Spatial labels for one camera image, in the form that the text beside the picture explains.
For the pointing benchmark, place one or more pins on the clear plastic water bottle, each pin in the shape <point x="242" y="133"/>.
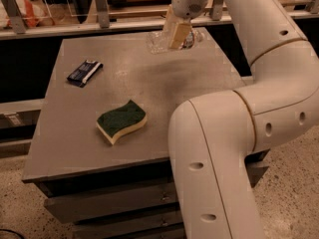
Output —
<point x="157" y="41"/>

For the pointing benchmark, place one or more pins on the grey drawer cabinet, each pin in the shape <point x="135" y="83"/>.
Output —
<point x="131" y="145"/>

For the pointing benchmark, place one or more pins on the right metal rail bracket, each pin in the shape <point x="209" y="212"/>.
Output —
<point x="215" y="12"/>

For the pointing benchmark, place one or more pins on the dark blue snack packet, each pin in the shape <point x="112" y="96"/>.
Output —
<point x="83" y="73"/>

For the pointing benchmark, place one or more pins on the dark bar on shelf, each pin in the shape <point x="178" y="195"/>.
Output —
<point x="130" y="3"/>

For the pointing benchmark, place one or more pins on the bottom grey drawer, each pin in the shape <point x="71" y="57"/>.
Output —
<point x="174" y="233"/>

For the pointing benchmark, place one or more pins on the green and yellow sponge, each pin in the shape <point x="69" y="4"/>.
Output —
<point x="121" y="121"/>

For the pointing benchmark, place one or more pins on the top grey drawer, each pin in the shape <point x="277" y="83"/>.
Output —
<point x="111" y="200"/>

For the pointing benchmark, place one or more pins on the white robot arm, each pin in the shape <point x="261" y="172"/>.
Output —
<point x="210" y="136"/>

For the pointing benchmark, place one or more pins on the metal rail bracket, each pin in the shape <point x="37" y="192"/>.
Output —
<point x="103" y="13"/>
<point x="17" y="23"/>
<point x="215" y="12"/>

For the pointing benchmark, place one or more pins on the orange and white bag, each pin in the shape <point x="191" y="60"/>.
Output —
<point x="33" y="15"/>

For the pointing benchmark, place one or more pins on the middle grey drawer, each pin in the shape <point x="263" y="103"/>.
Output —
<point x="127" y="226"/>

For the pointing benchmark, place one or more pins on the grey drawer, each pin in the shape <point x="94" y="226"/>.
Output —
<point x="174" y="233"/>
<point x="127" y="226"/>
<point x="111" y="200"/>

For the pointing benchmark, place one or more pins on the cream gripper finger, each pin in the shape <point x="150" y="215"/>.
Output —
<point x="170" y="20"/>
<point x="179" y="32"/>

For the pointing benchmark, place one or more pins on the left metal rail bracket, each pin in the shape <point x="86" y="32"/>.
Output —
<point x="17" y="23"/>

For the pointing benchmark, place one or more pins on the middle metal rail bracket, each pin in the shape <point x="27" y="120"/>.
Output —
<point x="103" y="13"/>

